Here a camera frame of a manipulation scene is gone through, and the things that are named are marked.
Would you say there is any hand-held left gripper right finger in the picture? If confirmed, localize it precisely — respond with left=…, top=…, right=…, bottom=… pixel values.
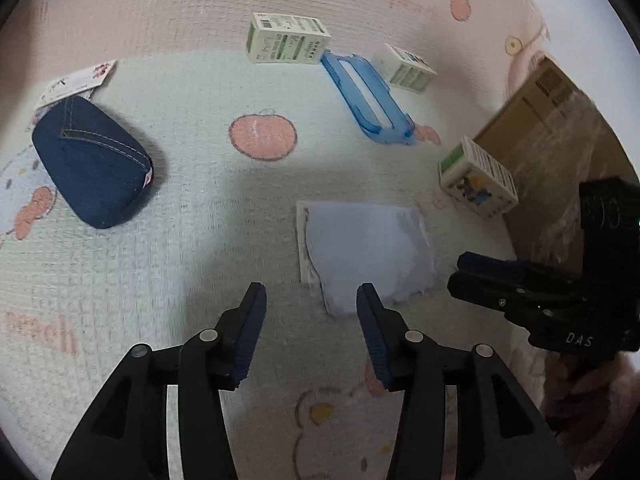
left=355, top=282, right=578, bottom=480

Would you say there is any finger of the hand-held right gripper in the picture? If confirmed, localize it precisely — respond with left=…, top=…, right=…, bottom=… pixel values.
left=456, top=251, right=587, bottom=288
left=446, top=269, right=538, bottom=323

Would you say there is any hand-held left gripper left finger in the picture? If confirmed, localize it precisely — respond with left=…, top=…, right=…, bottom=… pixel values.
left=50, top=281, right=268, bottom=480

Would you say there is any white green cartoon medicine box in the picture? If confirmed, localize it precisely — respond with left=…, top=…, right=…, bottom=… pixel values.
left=438, top=135, right=520, bottom=220

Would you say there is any pale blue paper sheet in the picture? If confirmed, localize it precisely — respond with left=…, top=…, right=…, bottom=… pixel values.
left=304, top=202, right=437, bottom=317

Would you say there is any brown cardboard box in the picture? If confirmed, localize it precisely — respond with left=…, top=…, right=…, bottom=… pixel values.
left=472, top=56, right=640, bottom=272

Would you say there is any small white green medicine box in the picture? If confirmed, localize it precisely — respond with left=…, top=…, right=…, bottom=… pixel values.
left=383, top=43, right=437, bottom=94

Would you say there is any blue plastic frame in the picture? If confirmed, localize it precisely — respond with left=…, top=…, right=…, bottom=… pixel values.
left=319, top=51, right=416, bottom=146

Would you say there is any blue denim case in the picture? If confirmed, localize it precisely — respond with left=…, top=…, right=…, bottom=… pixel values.
left=31, top=96, right=155, bottom=230

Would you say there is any large white green medicine box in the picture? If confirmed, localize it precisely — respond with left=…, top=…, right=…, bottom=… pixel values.
left=245, top=11, right=332, bottom=65

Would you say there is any white pink printed card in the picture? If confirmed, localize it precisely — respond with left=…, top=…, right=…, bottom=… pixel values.
left=34, top=59, right=119, bottom=109

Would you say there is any pink cat printed blanket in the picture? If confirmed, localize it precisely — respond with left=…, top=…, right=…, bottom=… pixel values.
left=0, top=0, right=640, bottom=480

